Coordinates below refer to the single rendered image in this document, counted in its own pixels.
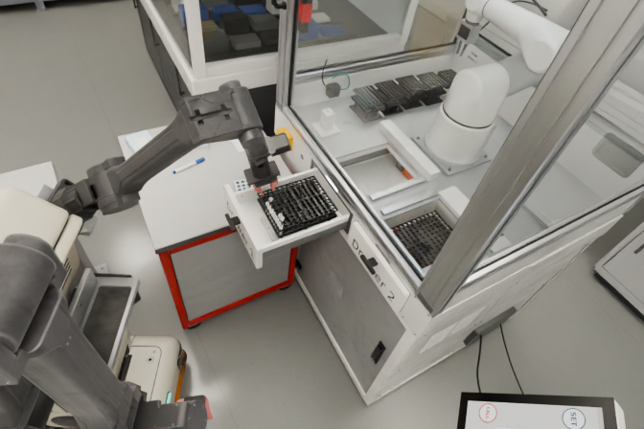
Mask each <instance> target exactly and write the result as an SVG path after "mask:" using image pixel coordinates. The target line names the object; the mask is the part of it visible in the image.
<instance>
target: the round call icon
mask: <svg viewBox="0 0 644 429"><path fill-rule="evenodd" d="M497 411H498V403H487V402H479V408H478V419H477V422H479V423H490V424H497Z"/></svg>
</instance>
